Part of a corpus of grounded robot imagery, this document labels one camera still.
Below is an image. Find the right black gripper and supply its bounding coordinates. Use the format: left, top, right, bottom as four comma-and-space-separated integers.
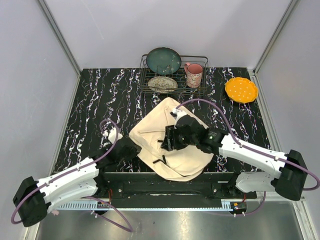
161, 124, 198, 152

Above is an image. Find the cream canvas student bag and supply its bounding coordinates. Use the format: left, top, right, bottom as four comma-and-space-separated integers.
129, 97, 214, 182

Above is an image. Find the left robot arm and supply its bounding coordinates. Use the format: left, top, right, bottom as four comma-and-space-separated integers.
11, 137, 142, 227

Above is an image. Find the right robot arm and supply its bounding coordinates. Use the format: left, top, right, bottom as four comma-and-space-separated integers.
161, 115, 307, 201

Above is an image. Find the patterned beige small plate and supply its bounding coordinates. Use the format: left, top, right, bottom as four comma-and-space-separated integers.
147, 76, 178, 94

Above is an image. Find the dark green ceramic plate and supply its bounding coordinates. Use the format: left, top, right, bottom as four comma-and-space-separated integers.
146, 47, 182, 76

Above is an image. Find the orange dotted plate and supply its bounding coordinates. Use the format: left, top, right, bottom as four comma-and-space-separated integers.
224, 77, 259, 104

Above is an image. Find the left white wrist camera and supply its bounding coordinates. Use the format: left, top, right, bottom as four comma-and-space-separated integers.
102, 127, 123, 144

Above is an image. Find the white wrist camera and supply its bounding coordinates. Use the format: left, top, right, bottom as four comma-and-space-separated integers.
102, 127, 123, 144
170, 108, 187, 121

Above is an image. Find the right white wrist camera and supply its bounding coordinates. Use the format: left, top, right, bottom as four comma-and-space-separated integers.
170, 108, 187, 121

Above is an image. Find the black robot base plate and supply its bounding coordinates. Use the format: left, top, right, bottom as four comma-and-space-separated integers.
93, 172, 257, 210

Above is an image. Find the black wire dish rack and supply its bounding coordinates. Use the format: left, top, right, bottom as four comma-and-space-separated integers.
137, 54, 209, 97

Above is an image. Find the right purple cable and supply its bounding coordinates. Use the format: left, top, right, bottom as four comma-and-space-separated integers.
176, 98, 320, 217

